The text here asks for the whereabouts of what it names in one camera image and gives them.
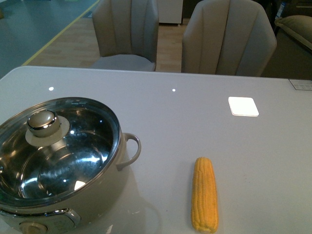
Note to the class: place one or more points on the yellow corn cob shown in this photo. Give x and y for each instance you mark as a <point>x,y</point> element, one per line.
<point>204,203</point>

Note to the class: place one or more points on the glass pot lid with knob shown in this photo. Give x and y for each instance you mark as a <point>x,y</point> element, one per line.
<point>33,175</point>

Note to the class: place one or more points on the left beige upholstered chair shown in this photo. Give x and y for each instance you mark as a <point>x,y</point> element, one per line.
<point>127,34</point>

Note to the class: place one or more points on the beige upholstered chair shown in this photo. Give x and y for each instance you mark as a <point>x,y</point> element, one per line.
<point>227,37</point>
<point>127,34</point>

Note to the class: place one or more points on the white cabinet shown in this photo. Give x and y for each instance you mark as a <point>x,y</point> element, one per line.
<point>170,11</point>

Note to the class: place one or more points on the right beige upholstered chair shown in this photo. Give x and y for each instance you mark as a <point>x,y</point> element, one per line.
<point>227,37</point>

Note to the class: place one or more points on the table label sticker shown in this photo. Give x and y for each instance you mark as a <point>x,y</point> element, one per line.
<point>301,84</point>

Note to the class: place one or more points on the beige sofa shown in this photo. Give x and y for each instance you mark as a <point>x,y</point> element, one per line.
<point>294,32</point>

